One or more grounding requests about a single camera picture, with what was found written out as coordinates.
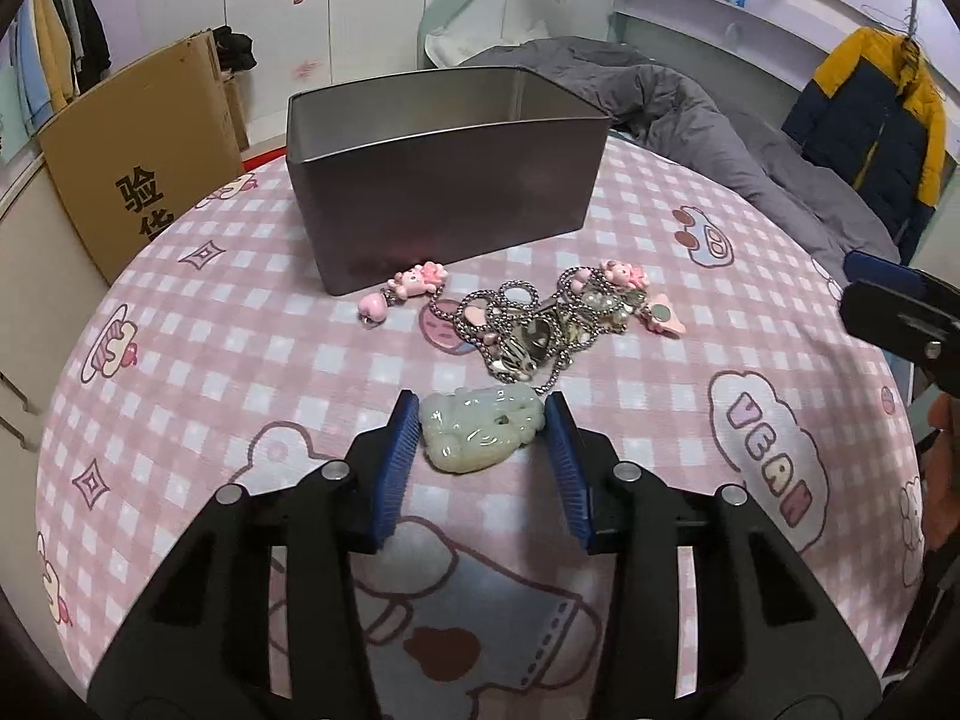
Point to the brown cardboard box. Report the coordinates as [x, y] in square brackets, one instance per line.
[135, 135]

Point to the yellow hanging garment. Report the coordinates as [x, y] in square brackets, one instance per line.
[54, 37]

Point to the pale green jade pendant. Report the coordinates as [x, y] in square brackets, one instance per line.
[480, 427]

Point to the white cabinet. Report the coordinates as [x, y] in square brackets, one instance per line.
[37, 300]

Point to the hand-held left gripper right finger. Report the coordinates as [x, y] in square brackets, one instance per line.
[568, 469]

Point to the black hanging garment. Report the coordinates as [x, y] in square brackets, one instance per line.
[86, 22]

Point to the grey duvet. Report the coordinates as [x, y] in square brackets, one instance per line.
[712, 135]

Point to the white wall shelf unit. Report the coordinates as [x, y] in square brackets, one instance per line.
[750, 22]

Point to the pink checkered cartoon tablecloth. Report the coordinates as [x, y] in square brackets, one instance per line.
[225, 360]

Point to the white pillow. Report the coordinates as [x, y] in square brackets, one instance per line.
[480, 41]

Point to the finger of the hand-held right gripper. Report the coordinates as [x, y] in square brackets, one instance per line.
[885, 274]

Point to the black cloth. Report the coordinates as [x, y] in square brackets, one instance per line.
[234, 49]

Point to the person's right hand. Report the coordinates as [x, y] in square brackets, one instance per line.
[945, 480]

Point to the light blue hanging garment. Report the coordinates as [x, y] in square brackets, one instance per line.
[28, 67]

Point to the grey metal tin box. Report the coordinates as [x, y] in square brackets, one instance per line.
[450, 195]

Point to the pink bunny heart charm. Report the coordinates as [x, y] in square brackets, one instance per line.
[409, 283]

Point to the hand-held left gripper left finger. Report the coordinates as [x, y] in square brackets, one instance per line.
[396, 469]

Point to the yellow and navy jacket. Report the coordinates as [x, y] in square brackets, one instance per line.
[870, 127]

